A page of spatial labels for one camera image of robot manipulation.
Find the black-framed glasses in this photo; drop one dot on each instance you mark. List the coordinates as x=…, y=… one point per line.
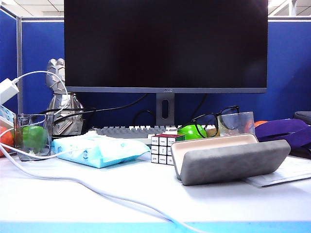
x=229, y=109

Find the grey suede glasses case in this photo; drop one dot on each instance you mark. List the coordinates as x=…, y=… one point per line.
x=230, y=165

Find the grey monitor stand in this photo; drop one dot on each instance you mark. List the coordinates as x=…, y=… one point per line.
x=159, y=116

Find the Rubik's cube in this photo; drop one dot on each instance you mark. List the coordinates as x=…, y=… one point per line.
x=162, y=149

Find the grey and white keyboard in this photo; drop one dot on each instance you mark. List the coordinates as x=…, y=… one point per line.
x=121, y=133

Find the light blue wet wipes pack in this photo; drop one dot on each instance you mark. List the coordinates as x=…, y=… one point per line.
x=109, y=150

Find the brown kiwi fruit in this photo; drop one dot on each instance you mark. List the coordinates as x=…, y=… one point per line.
x=213, y=132

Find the black computer monitor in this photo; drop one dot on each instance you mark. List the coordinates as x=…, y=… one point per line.
x=145, y=48

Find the clear plastic box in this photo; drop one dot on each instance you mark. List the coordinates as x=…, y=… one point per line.
x=240, y=126

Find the orange persimmon fruit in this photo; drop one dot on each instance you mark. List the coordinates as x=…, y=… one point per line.
x=260, y=123

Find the silver gauntlet figurine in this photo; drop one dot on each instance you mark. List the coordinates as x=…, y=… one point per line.
x=54, y=65

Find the green apple in glass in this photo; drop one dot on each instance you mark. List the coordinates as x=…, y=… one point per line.
x=35, y=138

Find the blue office partition panel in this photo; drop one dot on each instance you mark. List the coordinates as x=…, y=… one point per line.
x=7, y=48
x=41, y=48

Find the clear square glass container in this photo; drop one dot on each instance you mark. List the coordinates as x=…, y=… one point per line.
x=19, y=121

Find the dark grey pouch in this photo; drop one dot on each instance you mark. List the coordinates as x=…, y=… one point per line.
x=303, y=116

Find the white power adapter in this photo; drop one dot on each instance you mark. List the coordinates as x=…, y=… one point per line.
x=7, y=92

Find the blue and white tissue box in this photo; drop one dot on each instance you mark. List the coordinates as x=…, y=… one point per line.
x=5, y=114

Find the orange fruit beside glass container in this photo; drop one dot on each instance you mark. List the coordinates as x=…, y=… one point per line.
x=6, y=139

